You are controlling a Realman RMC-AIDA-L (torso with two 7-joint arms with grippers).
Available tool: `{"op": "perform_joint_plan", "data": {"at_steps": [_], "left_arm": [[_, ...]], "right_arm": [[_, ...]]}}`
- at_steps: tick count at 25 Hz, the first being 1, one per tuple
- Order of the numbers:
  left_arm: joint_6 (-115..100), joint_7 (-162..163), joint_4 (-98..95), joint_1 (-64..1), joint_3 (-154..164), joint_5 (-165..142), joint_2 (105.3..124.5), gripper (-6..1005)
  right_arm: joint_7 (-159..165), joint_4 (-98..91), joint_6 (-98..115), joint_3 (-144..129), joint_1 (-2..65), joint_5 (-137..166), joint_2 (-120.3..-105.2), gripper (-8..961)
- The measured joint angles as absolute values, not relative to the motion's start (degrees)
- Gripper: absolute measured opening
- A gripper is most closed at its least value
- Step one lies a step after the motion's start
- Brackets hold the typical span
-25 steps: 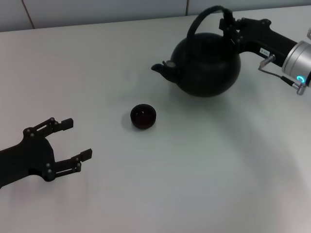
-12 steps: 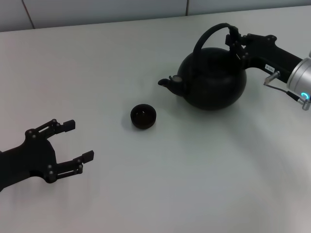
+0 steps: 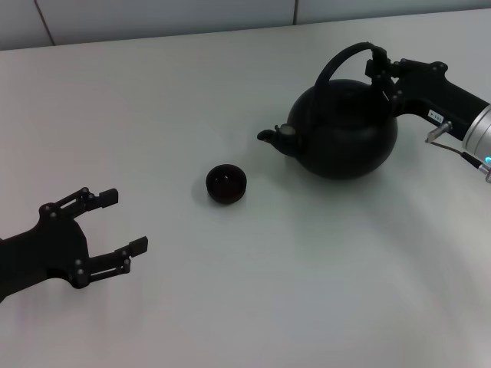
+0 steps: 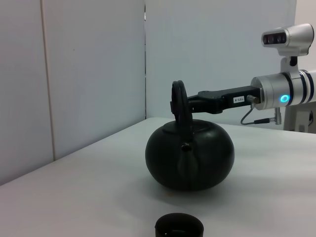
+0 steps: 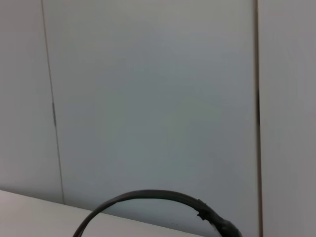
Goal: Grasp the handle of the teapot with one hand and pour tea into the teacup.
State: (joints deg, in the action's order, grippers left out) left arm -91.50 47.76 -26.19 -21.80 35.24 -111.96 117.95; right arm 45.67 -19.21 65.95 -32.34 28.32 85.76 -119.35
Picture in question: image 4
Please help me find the small black teacup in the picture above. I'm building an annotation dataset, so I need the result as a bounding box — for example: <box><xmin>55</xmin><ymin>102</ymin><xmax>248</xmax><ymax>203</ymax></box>
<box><xmin>155</xmin><ymin>212</ymin><xmax>205</xmax><ymax>237</ymax></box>

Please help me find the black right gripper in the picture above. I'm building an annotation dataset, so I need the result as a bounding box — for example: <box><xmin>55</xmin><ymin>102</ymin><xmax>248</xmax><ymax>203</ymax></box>
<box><xmin>169</xmin><ymin>85</ymin><xmax>262</xmax><ymax>115</ymax></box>

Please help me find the black round teapot with handle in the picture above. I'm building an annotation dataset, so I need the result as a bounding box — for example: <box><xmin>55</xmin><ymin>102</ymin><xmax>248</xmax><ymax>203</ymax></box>
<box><xmin>145</xmin><ymin>80</ymin><xmax>235</xmax><ymax>191</ymax></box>

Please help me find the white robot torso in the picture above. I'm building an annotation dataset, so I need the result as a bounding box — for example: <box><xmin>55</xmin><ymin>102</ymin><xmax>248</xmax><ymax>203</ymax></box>
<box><xmin>282</xmin><ymin>101</ymin><xmax>316</xmax><ymax>134</ymax></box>

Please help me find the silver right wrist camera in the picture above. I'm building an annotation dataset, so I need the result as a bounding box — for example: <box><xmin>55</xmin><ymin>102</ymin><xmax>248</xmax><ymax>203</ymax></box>
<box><xmin>261</xmin><ymin>23</ymin><xmax>315</xmax><ymax>57</ymax></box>

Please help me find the dark right arm cable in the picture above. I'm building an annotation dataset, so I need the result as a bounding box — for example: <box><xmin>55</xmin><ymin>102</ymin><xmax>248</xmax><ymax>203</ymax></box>
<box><xmin>240</xmin><ymin>107</ymin><xmax>282</xmax><ymax>125</ymax></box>

